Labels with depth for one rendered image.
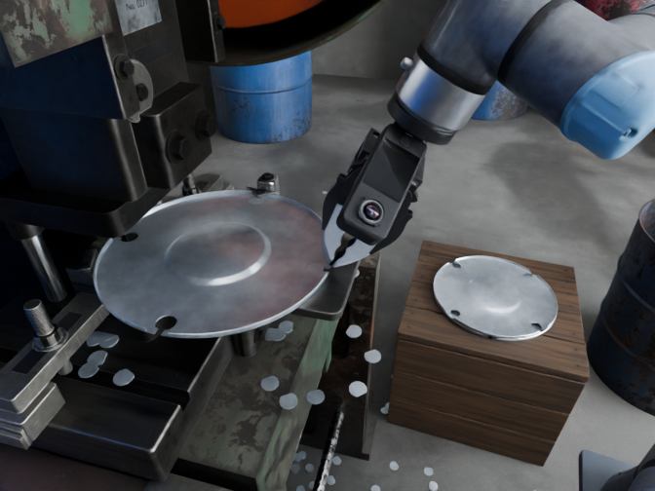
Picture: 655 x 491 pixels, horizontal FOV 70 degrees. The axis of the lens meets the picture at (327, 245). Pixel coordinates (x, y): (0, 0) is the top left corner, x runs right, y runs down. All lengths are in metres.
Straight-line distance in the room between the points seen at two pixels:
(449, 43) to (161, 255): 0.41
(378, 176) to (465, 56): 0.12
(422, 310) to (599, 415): 0.63
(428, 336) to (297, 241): 0.56
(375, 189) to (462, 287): 0.81
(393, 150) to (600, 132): 0.17
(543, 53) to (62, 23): 0.33
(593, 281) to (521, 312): 0.83
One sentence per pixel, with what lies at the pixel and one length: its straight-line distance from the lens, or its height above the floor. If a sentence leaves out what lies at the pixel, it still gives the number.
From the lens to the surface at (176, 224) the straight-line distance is 0.67.
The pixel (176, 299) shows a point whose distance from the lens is 0.55.
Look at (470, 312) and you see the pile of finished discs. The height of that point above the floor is 0.36.
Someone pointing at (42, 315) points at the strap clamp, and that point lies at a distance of 0.57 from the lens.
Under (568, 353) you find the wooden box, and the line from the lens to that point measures 1.17.
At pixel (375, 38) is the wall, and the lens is 3.86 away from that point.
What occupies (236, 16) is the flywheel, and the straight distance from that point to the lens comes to 0.84.
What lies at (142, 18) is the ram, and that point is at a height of 1.05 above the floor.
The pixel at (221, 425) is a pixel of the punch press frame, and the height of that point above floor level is 0.64.
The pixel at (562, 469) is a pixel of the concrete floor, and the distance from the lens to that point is 1.42.
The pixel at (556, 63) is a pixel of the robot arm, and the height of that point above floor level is 1.04.
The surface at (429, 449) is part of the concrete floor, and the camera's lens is 1.34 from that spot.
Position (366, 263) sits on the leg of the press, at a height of 0.62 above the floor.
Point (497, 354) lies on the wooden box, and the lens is 1.10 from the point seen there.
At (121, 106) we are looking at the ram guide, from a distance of 0.44.
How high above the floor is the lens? 1.14
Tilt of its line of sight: 36 degrees down
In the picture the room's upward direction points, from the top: straight up
